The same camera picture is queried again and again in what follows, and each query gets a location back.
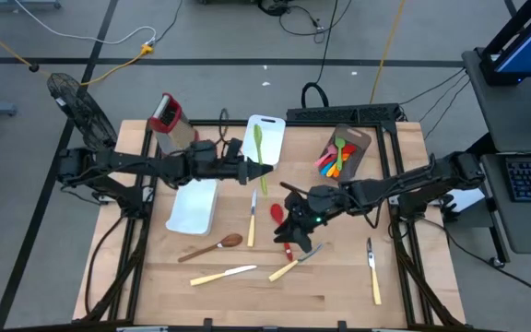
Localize red silicone spoon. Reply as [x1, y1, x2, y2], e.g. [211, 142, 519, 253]
[269, 203, 294, 263]

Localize black aluminium table frame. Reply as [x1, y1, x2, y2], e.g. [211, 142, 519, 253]
[80, 118, 467, 331]

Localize light green silicone spoon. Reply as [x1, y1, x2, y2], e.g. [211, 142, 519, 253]
[253, 123, 270, 196]

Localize black floor fan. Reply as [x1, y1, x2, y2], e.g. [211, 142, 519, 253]
[46, 72, 119, 154]

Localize thin black cable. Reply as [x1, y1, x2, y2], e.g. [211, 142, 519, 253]
[401, 67, 467, 106]
[424, 80, 472, 140]
[418, 73, 470, 124]

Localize black monitor stand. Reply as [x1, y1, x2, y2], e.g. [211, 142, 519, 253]
[478, 0, 531, 87]

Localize pink silicone spatula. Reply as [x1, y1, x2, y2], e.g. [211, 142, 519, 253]
[313, 144, 339, 168]

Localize long yellow cable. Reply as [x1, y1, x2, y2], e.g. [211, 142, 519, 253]
[369, 0, 407, 105]

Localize thick black cable loop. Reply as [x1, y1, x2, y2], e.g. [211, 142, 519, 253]
[300, 0, 340, 110]

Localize yellow extension cable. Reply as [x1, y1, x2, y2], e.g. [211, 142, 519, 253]
[0, 15, 155, 88]

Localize white plastic bin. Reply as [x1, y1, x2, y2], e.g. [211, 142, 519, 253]
[165, 177, 219, 237]
[239, 113, 288, 173]

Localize red silicone spatula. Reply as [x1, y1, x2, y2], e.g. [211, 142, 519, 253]
[334, 144, 358, 167]

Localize steel box grater red handle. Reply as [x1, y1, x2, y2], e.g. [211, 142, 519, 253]
[147, 92, 199, 158]

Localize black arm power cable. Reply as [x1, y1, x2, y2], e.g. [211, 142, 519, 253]
[83, 212, 128, 319]

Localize brown wooden spoon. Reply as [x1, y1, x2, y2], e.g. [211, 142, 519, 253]
[177, 233, 244, 264]

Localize black cable tangle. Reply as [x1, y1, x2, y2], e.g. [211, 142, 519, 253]
[256, 0, 354, 45]

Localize green silicone spatula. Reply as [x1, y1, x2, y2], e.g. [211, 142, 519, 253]
[334, 136, 347, 172]

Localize black floor cable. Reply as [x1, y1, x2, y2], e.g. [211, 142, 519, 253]
[419, 215, 531, 303]

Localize cream-handled steel knife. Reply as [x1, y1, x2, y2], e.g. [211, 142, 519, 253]
[267, 243, 324, 283]
[247, 187, 259, 249]
[365, 237, 383, 306]
[189, 264, 258, 288]

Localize white flat box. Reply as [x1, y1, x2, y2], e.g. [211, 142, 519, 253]
[452, 186, 487, 214]

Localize orange silicone spatula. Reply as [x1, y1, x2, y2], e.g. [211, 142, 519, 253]
[331, 154, 352, 179]

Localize grey desk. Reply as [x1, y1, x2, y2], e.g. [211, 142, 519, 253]
[461, 45, 531, 269]

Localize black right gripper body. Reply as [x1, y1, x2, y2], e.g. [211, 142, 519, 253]
[285, 184, 343, 232]

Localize white power cable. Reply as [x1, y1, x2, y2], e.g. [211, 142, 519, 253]
[13, 0, 158, 46]

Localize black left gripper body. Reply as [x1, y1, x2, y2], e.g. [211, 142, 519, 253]
[184, 137, 249, 187]

